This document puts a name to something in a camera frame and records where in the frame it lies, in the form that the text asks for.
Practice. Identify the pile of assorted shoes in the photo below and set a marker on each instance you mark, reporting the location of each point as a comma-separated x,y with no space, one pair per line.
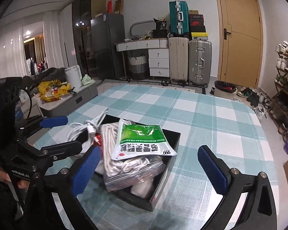
254,98

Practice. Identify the wooden shoe rack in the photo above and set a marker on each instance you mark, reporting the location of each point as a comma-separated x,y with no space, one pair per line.
284,95

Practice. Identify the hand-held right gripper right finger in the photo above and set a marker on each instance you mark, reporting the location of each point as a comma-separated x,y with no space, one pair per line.
213,170

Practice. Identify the dark glass cabinet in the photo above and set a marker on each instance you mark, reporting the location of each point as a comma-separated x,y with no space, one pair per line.
81,33

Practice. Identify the yellow plastic bag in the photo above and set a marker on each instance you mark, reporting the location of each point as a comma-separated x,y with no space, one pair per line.
50,89

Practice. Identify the silver suitcase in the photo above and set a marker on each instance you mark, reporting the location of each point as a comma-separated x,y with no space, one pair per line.
199,62

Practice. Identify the brown shoe box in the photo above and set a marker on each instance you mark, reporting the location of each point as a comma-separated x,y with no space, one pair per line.
194,12

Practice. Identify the person's left hand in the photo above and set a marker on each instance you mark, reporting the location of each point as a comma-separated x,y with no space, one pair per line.
1,175

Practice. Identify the grey refrigerator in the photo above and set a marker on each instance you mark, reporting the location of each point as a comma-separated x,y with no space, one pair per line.
106,45

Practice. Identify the person's left forearm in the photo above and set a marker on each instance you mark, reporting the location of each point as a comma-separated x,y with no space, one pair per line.
1,208

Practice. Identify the black bag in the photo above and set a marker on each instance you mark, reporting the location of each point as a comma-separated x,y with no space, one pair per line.
160,25

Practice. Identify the beige suitcase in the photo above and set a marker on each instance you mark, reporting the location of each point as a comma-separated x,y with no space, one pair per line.
178,60

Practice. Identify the black shoe box red logo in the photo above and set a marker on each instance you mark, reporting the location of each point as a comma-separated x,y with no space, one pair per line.
197,23

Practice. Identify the black storage box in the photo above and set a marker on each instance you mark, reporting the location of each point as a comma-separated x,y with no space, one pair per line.
168,163

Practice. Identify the grey and white laundry basket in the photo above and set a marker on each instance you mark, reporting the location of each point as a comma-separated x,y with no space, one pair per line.
137,68

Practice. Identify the dark cloth pile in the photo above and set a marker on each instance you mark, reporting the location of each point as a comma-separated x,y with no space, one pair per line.
50,73

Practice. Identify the white desk with drawers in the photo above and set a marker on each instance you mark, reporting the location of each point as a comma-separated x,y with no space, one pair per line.
158,62

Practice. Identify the green and white packet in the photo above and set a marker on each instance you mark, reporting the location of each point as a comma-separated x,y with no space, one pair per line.
139,136

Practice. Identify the brown paper bag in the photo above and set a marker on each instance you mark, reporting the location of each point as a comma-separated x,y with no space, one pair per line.
119,6

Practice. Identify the grey oval frame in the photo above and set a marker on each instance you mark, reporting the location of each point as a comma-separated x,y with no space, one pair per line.
133,27

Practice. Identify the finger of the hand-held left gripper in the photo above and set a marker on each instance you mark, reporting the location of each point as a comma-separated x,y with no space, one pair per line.
62,147
54,121

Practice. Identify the grey side cabinet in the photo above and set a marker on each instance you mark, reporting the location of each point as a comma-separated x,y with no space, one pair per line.
72,100

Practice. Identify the white foam sheet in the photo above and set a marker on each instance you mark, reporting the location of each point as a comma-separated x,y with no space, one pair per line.
141,188

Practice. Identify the red paper bag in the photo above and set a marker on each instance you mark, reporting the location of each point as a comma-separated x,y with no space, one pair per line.
109,7

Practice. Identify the red snack packet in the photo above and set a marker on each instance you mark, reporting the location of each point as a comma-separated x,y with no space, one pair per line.
98,140

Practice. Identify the teal suitcase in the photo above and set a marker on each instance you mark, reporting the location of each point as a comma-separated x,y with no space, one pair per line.
178,16

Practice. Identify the white bin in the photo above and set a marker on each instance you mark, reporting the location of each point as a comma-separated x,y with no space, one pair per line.
73,76

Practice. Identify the wooden door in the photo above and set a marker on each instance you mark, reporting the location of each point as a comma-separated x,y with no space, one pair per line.
240,52

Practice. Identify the white curtain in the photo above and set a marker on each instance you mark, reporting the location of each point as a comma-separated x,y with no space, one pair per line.
55,40

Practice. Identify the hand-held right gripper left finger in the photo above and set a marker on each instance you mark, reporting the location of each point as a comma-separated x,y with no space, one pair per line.
86,170

